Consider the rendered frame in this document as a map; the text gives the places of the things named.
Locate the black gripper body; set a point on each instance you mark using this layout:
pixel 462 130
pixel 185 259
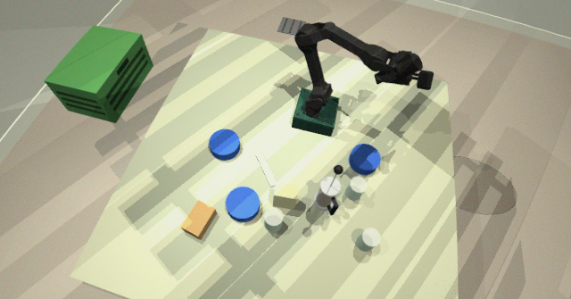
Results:
pixel 424 79

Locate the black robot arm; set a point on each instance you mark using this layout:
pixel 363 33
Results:
pixel 401 64

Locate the blue cylinder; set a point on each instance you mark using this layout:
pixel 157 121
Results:
pixel 243 204
pixel 224 144
pixel 364 159

